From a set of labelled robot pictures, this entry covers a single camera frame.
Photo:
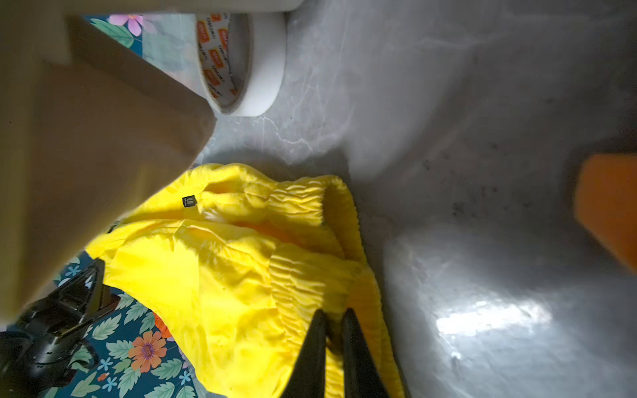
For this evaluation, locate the beige shorts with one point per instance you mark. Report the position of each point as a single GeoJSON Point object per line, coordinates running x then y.
{"type": "Point", "coordinates": [90, 130]}

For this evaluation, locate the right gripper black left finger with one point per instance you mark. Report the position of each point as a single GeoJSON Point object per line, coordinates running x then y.
{"type": "Point", "coordinates": [307, 379]}

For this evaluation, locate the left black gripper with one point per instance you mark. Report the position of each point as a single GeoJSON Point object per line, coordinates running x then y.
{"type": "Point", "coordinates": [47, 345]}

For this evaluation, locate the white tape roll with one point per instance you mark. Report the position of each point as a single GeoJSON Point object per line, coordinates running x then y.
{"type": "Point", "coordinates": [242, 60]}

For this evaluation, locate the yellow shorts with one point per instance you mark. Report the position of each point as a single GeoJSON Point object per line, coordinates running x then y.
{"type": "Point", "coordinates": [236, 264]}

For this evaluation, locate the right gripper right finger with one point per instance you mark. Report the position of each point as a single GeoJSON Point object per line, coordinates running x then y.
{"type": "Point", "coordinates": [361, 377]}

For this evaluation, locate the orange plush toy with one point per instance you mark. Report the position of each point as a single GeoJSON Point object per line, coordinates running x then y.
{"type": "Point", "coordinates": [604, 204]}

